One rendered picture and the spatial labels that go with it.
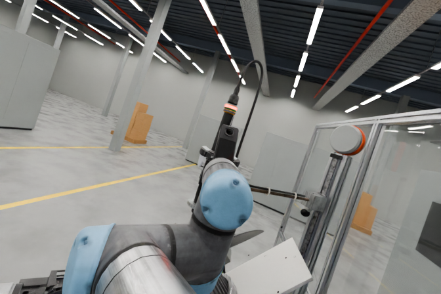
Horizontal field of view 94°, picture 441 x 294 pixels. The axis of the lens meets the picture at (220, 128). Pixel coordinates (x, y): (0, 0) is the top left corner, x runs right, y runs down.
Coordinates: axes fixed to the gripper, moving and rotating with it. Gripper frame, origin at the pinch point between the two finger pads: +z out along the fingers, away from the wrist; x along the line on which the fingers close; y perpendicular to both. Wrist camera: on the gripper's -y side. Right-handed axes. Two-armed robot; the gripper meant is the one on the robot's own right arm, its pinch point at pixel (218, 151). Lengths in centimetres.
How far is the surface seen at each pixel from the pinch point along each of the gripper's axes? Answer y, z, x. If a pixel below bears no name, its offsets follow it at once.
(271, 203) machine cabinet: 149, 494, 241
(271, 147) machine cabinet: 1, 511, 193
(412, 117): -37, 16, 72
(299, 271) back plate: 31, 6, 42
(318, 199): 10, 30, 56
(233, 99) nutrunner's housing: -17.6, 6.0, -0.3
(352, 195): 4, 36, 76
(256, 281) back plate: 44, 13, 32
